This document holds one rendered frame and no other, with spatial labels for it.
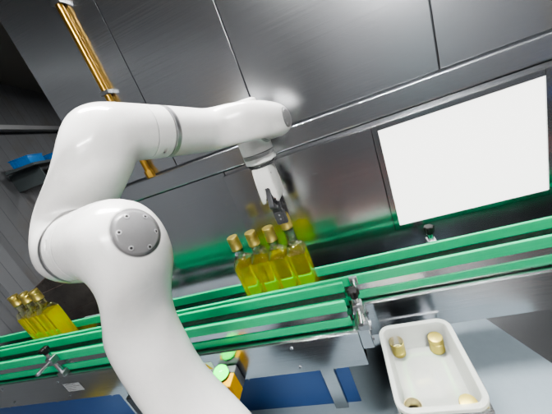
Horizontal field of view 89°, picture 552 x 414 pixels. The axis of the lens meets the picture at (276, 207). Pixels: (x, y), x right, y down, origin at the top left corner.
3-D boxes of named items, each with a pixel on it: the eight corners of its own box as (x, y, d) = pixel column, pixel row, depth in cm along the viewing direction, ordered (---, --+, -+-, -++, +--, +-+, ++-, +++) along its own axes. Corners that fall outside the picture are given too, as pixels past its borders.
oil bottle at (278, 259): (306, 294, 93) (285, 240, 86) (305, 306, 88) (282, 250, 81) (291, 296, 94) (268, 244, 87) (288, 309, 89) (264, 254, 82)
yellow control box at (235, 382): (246, 380, 87) (236, 363, 84) (239, 405, 80) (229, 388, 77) (226, 383, 89) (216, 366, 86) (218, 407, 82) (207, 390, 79)
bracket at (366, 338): (371, 319, 82) (365, 301, 80) (377, 347, 74) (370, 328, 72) (359, 322, 83) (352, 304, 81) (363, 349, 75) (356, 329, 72)
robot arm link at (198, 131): (196, 81, 42) (291, 98, 68) (137, 113, 51) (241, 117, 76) (212, 140, 44) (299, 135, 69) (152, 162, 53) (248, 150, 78)
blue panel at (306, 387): (355, 351, 102) (342, 315, 96) (361, 401, 86) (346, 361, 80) (43, 393, 143) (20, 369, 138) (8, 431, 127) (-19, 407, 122)
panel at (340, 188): (548, 189, 81) (545, 66, 70) (556, 193, 78) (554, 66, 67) (262, 258, 105) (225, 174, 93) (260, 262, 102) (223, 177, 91)
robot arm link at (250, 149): (281, 142, 74) (253, 150, 79) (263, 91, 69) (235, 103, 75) (265, 152, 67) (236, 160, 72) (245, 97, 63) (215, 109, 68)
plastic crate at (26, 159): (29, 167, 363) (24, 158, 360) (47, 160, 366) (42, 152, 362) (12, 170, 332) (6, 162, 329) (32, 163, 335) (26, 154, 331)
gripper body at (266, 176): (252, 158, 80) (266, 195, 83) (243, 169, 70) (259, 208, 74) (277, 150, 78) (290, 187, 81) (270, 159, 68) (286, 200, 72)
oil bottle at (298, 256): (324, 291, 91) (302, 235, 84) (324, 303, 86) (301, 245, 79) (306, 293, 93) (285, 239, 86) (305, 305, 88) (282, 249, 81)
